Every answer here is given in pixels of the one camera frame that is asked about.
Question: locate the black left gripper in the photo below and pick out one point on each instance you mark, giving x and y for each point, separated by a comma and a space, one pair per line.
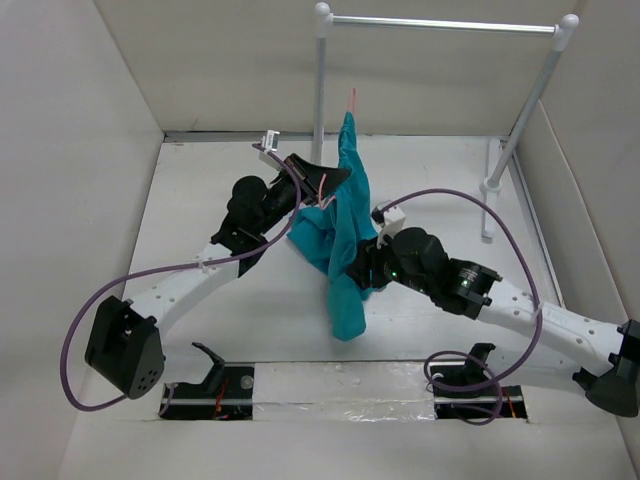
310, 178

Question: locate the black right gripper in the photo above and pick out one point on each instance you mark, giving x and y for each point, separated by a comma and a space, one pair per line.
368, 255

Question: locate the teal t shirt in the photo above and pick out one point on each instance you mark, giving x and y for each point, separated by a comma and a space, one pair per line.
328, 238

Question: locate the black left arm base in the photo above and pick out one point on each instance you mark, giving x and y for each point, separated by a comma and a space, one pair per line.
201, 385

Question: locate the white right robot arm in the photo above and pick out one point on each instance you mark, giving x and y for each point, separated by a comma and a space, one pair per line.
601, 358

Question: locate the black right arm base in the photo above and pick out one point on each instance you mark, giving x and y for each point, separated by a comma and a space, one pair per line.
452, 380

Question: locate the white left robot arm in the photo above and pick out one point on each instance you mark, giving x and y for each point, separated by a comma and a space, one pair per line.
126, 341

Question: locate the white clothes rack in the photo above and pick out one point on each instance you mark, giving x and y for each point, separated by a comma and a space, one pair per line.
442, 77

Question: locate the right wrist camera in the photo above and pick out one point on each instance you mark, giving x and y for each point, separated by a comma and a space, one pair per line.
389, 221

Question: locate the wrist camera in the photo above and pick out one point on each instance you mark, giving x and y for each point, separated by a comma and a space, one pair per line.
389, 221
267, 146

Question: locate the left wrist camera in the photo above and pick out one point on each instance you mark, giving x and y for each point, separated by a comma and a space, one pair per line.
267, 146

